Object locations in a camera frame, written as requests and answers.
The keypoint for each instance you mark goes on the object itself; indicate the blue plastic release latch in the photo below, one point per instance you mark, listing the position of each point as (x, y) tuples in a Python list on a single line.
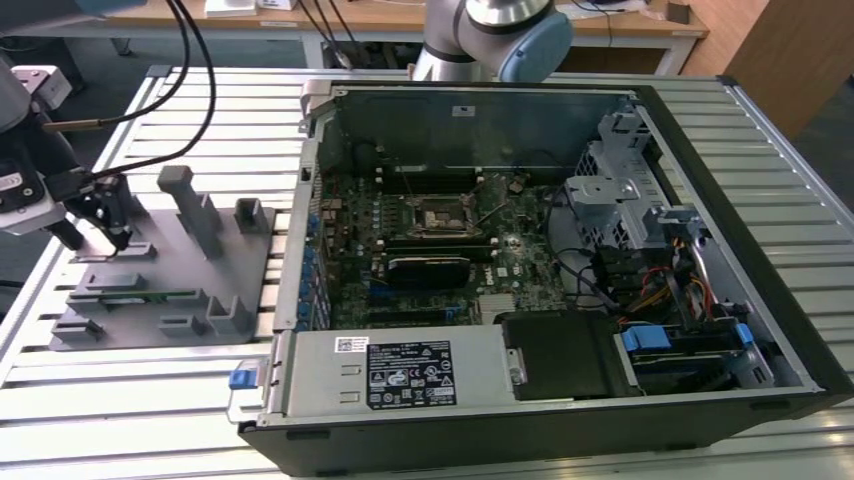
[(242, 379)]

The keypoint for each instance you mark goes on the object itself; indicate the thin metal locking lever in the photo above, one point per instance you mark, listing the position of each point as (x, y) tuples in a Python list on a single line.
[(497, 212), (409, 183)]

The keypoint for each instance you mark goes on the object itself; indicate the small dark box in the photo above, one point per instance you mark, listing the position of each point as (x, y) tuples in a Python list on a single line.
[(678, 12)]

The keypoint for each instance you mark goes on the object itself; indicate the silver power supply unit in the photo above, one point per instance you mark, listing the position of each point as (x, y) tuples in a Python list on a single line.
[(314, 370)]

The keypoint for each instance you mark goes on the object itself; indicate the RAM slot white clips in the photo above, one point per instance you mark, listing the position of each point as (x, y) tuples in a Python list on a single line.
[(441, 244), (441, 172), (483, 253), (441, 180)]

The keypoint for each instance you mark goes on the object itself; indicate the black open PC case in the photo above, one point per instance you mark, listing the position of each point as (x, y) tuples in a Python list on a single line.
[(467, 450)]

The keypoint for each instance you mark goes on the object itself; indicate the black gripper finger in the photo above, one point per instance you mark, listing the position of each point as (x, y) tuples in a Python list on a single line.
[(87, 206), (119, 210)]

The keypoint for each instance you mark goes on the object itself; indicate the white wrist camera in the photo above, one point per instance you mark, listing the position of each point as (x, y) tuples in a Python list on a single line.
[(34, 220)]

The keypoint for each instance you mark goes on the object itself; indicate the round coin cell battery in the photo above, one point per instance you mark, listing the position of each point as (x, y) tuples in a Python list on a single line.
[(515, 186)]

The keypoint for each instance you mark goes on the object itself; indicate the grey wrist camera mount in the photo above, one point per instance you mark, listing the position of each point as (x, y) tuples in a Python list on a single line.
[(47, 85)]

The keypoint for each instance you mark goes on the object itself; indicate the grey parts rack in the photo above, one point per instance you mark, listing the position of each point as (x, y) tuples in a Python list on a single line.
[(167, 272)]

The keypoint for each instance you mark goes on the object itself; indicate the green RAM stick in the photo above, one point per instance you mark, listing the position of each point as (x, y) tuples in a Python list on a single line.
[(156, 297)]

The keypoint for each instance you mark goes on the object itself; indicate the small white box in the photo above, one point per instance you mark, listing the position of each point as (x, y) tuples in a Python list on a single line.
[(276, 4)]

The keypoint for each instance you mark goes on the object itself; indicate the blue disk carrier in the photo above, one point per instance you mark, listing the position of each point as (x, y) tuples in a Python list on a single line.
[(643, 340)]

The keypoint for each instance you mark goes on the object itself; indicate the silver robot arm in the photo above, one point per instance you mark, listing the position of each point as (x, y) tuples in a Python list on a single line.
[(461, 30)]

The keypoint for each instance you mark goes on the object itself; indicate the black graphics card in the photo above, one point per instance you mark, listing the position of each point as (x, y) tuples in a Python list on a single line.
[(427, 272)]

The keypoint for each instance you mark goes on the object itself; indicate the black expansion slot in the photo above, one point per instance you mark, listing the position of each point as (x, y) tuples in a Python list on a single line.
[(407, 316)]

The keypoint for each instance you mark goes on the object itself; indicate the small blue plastic clip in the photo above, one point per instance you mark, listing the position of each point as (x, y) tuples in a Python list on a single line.
[(742, 335)]

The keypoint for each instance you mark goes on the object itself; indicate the green motherboard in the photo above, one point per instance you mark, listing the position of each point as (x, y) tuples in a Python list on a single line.
[(534, 260)]

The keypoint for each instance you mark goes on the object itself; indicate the wooden desk white frame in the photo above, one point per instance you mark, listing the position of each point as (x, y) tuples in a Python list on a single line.
[(647, 27)]

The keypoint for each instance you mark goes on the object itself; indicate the CPU socket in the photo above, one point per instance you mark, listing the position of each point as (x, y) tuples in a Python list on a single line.
[(441, 216)]

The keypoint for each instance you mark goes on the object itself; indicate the small silver heatsink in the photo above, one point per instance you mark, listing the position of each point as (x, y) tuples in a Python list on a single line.
[(499, 306)]

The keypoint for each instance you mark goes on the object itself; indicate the black disk drive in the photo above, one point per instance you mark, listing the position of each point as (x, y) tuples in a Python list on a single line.
[(681, 372)]

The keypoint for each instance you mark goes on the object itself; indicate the silver metal drive cage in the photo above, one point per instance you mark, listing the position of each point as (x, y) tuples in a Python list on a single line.
[(601, 192)]

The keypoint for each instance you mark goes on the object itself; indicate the wooden cabinet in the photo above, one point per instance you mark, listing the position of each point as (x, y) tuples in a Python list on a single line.
[(788, 60)]

